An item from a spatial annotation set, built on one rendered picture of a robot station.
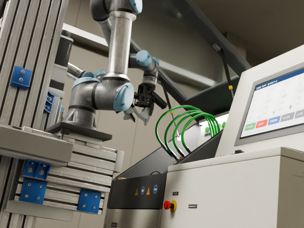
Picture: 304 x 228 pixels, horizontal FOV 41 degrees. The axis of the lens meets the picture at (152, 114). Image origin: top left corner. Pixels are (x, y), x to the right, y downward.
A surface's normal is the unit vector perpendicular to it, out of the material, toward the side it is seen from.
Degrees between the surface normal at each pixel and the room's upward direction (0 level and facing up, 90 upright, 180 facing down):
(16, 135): 90
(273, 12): 180
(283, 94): 76
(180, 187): 90
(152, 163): 90
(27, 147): 90
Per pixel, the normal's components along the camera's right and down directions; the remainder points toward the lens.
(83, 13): 0.51, -0.18
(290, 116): -0.83, -0.47
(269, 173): -0.88, -0.25
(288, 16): -0.15, 0.95
